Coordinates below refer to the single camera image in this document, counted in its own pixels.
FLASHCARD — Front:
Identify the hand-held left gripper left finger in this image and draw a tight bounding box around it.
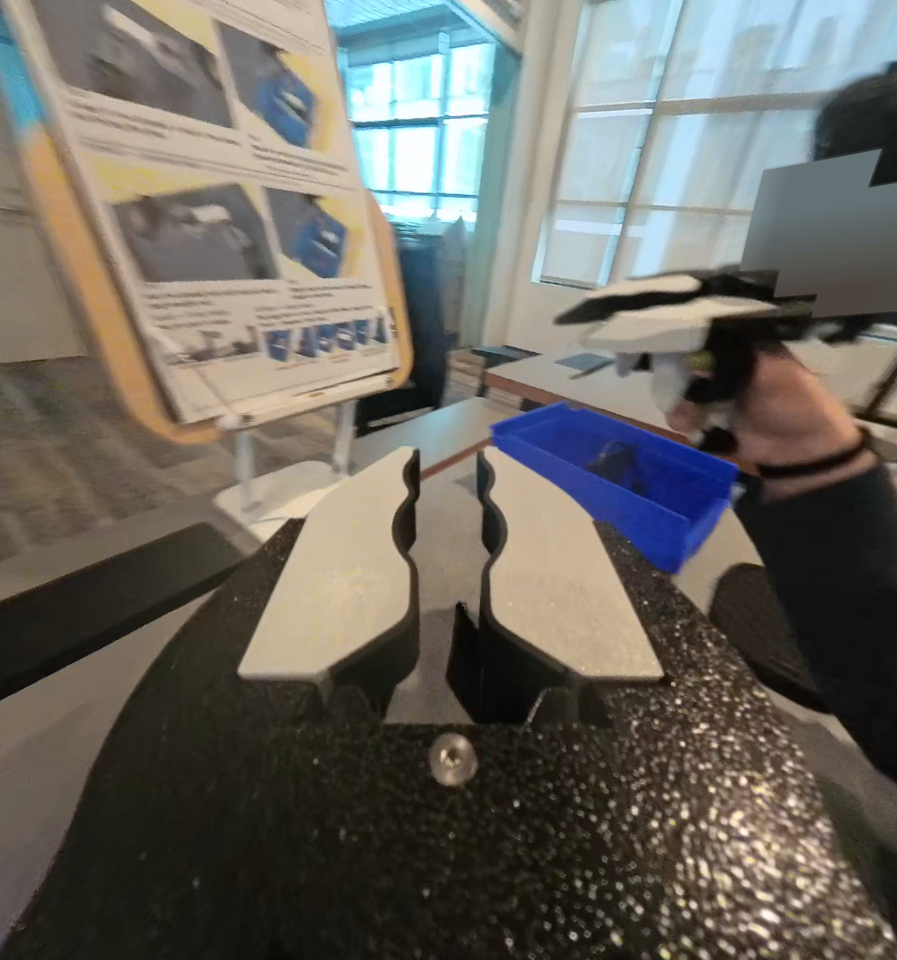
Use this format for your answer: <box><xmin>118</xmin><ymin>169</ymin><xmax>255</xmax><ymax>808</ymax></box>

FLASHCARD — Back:
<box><xmin>237</xmin><ymin>446</ymin><xmax>422</xmax><ymax>684</ymax></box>

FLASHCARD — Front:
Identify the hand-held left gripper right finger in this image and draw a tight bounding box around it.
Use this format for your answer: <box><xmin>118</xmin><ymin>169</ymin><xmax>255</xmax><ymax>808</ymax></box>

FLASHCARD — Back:
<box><xmin>477</xmin><ymin>448</ymin><xmax>665</xmax><ymax>684</ymax></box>

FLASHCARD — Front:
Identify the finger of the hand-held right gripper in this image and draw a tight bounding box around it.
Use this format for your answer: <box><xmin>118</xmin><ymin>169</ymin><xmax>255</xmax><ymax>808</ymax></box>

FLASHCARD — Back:
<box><xmin>553</xmin><ymin>273</ymin><xmax>711</xmax><ymax>325</ymax></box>
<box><xmin>579</xmin><ymin>296</ymin><xmax>786</xmax><ymax>354</ymax></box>

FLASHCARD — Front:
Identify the blue plastic bin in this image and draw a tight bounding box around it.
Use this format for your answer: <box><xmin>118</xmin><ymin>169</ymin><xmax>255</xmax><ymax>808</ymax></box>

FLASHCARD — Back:
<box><xmin>489</xmin><ymin>403</ymin><xmax>742</xmax><ymax>575</ymax></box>

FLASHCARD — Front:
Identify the person's right forearm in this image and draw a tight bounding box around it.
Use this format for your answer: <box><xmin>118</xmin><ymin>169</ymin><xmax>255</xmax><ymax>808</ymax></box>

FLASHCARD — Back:
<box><xmin>732</xmin><ymin>457</ymin><xmax>897</xmax><ymax>800</ymax></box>

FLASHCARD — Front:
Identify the person's right hand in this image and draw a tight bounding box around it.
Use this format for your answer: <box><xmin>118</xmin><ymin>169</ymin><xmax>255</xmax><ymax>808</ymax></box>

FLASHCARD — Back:
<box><xmin>739</xmin><ymin>342</ymin><xmax>870</xmax><ymax>480</ymax></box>

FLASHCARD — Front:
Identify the paned window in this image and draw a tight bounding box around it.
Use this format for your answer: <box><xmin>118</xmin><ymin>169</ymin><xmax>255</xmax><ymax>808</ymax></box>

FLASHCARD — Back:
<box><xmin>343</xmin><ymin>41</ymin><xmax>498</xmax><ymax>222</ymax></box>
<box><xmin>534</xmin><ymin>0</ymin><xmax>897</xmax><ymax>290</ymax></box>

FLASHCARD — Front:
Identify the black cabinet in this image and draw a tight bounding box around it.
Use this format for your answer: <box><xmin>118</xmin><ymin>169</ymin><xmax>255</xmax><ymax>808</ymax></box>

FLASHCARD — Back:
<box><xmin>354</xmin><ymin>225</ymin><xmax>450</xmax><ymax>436</ymax></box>

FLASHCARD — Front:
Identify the instruction sign on stand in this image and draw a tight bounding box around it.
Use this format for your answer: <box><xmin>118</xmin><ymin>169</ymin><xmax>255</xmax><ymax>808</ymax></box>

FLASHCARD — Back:
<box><xmin>0</xmin><ymin>0</ymin><xmax>414</xmax><ymax>541</ymax></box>

